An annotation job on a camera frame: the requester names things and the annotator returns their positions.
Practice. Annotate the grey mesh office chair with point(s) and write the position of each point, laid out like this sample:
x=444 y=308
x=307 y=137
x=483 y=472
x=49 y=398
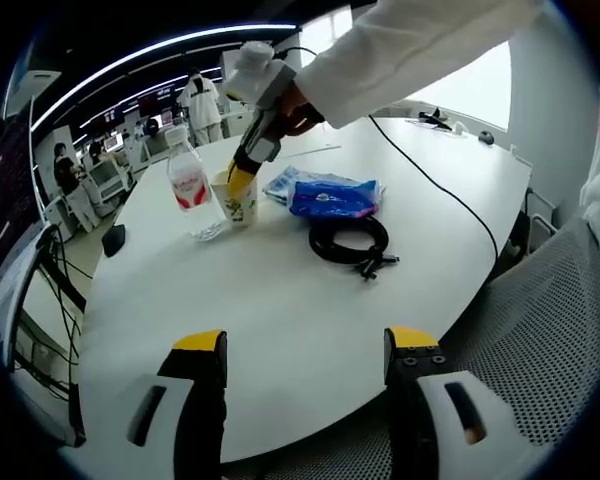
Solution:
x=530 y=340

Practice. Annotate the blue tissue pack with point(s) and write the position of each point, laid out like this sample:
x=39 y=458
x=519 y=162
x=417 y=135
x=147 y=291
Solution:
x=335 y=200

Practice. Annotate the clear plastic water bottle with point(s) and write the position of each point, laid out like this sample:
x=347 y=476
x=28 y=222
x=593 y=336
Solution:
x=190 y=190

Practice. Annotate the dark computer monitor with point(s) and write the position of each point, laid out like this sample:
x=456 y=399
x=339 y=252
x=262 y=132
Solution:
x=7 y=175

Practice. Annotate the thin ceiling light strip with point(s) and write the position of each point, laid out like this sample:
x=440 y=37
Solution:
x=145 y=50

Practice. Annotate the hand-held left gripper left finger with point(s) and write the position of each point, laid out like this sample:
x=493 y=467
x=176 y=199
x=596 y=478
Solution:
x=200 y=390

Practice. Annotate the black computer mouse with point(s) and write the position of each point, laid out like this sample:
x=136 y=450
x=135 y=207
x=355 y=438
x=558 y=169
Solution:
x=114 y=241

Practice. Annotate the clear blue mask packet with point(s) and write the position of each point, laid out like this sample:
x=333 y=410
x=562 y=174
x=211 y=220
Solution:
x=281 y=181

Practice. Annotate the person's right hand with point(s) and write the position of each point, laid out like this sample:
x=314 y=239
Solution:
x=297 y=117

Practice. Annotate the small black device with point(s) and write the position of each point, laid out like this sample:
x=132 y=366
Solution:
x=435 y=116

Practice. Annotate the white paper cup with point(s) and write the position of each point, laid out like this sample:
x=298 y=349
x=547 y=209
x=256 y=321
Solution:
x=237 y=210

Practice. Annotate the dark round object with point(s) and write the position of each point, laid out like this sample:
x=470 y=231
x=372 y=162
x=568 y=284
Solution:
x=487 y=138

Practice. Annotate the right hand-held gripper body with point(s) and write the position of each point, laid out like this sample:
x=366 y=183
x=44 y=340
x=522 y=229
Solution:
x=252 y=80

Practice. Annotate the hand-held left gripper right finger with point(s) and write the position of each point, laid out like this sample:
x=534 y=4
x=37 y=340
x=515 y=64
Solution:
x=420 y=390

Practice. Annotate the white round table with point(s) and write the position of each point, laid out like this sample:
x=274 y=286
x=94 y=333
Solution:
x=280 y=300

